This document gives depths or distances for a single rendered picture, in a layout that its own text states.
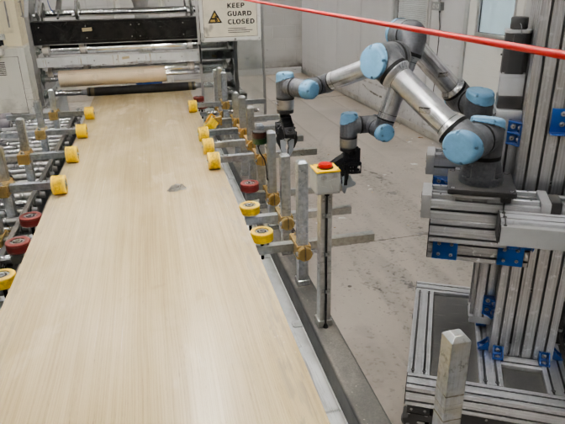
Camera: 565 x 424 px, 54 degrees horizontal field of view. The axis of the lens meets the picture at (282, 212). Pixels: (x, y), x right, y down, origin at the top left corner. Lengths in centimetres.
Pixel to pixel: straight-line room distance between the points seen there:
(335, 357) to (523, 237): 75
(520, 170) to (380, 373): 115
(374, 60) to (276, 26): 913
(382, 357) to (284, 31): 891
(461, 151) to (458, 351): 99
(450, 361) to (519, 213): 114
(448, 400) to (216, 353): 57
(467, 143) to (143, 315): 110
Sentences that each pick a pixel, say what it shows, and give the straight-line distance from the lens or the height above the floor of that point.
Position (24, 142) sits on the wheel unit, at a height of 101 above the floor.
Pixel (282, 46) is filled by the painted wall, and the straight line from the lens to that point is 1112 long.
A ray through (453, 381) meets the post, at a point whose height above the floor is 108.
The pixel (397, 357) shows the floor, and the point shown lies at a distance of 284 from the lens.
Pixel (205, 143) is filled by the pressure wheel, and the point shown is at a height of 97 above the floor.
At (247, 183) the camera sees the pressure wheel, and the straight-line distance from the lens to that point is 238.
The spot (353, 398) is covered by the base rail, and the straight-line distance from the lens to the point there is 153.
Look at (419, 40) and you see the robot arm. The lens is 230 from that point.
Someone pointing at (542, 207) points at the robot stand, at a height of 98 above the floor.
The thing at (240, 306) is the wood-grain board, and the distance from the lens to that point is 151.
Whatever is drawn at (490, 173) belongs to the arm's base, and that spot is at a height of 109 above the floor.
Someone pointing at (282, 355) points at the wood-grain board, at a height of 90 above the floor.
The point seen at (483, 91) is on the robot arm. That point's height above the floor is 126.
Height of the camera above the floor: 171
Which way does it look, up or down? 23 degrees down
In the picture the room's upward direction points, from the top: 1 degrees counter-clockwise
